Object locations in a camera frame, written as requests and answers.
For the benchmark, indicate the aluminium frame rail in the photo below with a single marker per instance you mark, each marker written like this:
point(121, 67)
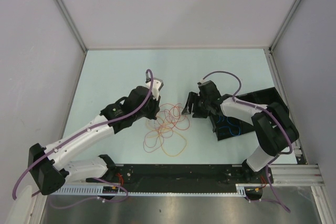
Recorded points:
point(294, 175)

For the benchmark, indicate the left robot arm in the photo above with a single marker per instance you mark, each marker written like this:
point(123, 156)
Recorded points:
point(52, 166)

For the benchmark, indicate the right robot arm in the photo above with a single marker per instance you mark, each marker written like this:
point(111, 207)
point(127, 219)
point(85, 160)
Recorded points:
point(275, 131)

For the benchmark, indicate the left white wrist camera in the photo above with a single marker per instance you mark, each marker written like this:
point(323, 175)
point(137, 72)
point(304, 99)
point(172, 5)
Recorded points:
point(157, 86)

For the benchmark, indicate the slotted cable duct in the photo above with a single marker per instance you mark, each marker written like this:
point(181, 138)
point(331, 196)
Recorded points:
point(100, 190)

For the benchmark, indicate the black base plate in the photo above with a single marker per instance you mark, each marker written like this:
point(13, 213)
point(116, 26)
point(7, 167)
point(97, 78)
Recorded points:
point(185, 178)

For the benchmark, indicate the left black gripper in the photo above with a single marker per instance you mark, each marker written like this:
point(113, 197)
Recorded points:
point(156, 108)

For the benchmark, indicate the black compartment tray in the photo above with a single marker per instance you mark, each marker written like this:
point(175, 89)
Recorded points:
point(236, 117)

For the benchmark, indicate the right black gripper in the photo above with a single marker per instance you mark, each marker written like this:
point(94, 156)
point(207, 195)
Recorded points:
point(197, 113)

